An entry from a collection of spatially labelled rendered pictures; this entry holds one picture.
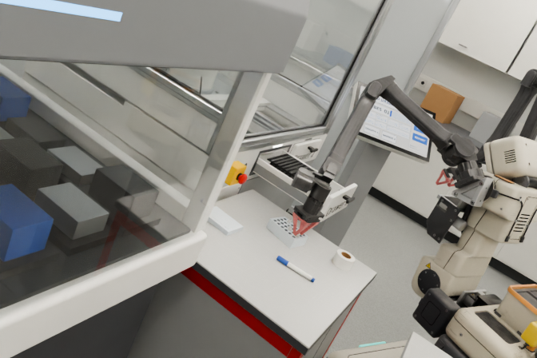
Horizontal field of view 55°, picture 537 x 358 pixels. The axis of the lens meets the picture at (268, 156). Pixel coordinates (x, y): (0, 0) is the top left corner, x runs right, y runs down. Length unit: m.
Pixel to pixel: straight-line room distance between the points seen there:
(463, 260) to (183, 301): 1.09
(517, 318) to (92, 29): 1.73
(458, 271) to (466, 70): 3.62
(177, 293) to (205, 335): 0.15
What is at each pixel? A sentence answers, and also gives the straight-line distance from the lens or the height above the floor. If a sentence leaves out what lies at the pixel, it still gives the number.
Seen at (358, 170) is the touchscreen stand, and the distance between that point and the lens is 3.04.
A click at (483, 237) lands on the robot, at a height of 1.00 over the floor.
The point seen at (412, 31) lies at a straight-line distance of 3.63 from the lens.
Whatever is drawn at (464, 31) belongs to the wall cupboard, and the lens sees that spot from 5.22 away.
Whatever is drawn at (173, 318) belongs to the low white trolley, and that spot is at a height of 0.54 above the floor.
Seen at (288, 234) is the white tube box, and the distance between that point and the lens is 1.79.
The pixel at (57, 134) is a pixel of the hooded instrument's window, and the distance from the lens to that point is 0.79.
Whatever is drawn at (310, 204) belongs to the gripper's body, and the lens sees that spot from 1.73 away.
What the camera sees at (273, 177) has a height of 0.86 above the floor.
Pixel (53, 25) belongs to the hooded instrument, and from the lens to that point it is 0.68.
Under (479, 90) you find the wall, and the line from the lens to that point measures 5.56.
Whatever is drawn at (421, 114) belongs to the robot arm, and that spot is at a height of 1.31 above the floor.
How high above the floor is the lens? 1.57
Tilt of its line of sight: 19 degrees down
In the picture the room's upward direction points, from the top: 25 degrees clockwise
